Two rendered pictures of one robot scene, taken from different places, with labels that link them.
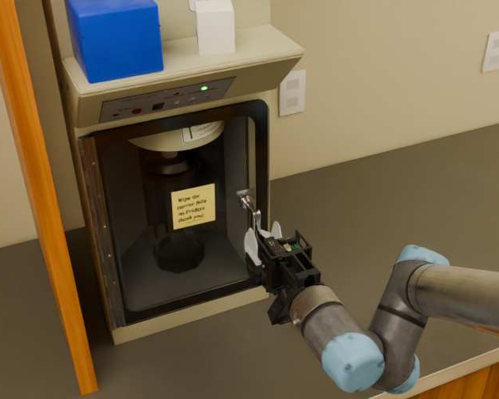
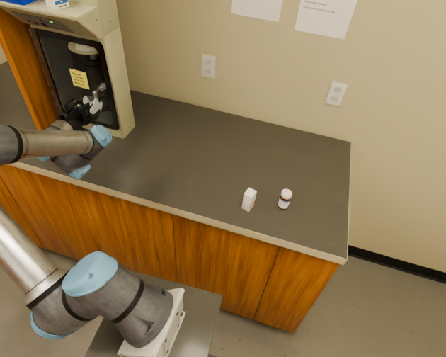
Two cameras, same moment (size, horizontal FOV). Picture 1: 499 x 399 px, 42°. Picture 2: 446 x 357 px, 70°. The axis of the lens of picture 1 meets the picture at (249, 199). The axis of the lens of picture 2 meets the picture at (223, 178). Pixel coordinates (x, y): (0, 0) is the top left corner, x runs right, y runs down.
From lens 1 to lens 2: 115 cm
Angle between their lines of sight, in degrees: 30
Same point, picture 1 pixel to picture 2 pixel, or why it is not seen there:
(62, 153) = not seen: hidden behind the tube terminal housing
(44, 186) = (1, 37)
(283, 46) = (74, 14)
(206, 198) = (83, 77)
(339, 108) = (233, 85)
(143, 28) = not seen: outside the picture
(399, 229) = (204, 147)
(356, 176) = (225, 121)
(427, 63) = (288, 83)
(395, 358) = (64, 160)
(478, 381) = (166, 218)
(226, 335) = not seen: hidden behind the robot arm
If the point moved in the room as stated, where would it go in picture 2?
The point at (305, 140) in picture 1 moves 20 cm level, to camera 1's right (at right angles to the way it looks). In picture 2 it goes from (215, 94) to (245, 110)
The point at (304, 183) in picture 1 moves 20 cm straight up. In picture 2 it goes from (202, 112) to (203, 77)
